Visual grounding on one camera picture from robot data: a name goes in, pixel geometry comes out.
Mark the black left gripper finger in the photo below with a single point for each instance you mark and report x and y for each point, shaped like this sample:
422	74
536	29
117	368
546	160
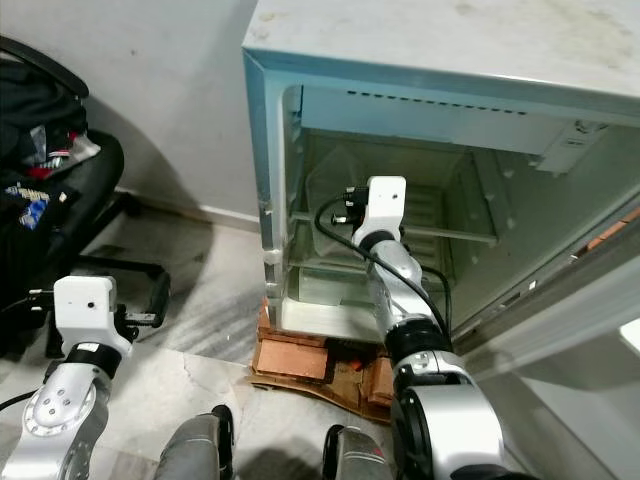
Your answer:
159	293

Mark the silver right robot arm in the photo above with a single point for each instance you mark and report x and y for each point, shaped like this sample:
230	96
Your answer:
450	420

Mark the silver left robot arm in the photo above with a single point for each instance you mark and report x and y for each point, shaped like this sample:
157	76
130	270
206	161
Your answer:
65	415

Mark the clear fridge drawer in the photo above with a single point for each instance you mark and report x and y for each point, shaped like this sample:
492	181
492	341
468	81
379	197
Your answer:
325	295

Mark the clear fridge shelf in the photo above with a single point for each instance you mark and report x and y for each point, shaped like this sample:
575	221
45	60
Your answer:
455	233

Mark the small pale blue fridge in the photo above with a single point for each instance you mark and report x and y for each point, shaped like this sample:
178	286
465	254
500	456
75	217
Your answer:
440	50

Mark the grey fridge door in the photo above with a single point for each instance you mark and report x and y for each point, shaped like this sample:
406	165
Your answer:
570	400

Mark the black office chair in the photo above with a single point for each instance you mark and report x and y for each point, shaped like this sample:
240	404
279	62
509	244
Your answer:
95	190

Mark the grey robot left leg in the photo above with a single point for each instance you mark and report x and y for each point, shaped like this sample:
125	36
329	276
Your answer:
200	450

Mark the grey robot leg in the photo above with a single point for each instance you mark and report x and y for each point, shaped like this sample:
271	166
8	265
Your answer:
200	450
360	458

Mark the red brick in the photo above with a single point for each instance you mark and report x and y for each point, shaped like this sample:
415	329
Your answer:
380	378
290	358

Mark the blue printed packet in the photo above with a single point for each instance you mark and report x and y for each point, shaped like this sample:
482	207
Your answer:
28	206

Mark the brown wooden board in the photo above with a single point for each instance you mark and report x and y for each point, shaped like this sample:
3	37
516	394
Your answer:
345	390

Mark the black clothing pile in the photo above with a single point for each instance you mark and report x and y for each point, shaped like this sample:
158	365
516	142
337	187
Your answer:
25	110

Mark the grey robot right leg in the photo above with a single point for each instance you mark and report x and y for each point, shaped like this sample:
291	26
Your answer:
360	458

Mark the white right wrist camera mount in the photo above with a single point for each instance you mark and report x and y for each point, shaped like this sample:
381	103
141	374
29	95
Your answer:
387	205

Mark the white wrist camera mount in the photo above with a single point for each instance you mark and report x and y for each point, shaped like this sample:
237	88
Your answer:
85	303
387	205

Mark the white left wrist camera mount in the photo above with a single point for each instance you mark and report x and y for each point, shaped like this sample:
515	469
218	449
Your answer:
85	303

